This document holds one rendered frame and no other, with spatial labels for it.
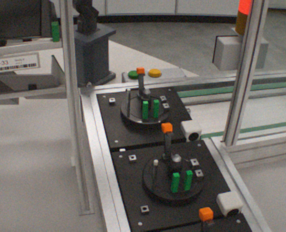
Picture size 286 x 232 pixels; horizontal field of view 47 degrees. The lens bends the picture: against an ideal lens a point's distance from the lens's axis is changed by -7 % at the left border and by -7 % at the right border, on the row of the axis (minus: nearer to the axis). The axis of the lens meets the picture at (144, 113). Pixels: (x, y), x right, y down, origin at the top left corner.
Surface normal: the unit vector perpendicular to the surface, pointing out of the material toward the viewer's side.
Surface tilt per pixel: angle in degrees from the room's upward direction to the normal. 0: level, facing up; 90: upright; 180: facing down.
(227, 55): 90
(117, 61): 0
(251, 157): 90
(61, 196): 0
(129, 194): 0
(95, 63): 90
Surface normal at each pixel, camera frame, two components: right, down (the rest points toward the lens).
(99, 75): 0.79, 0.40
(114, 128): 0.04, -0.80
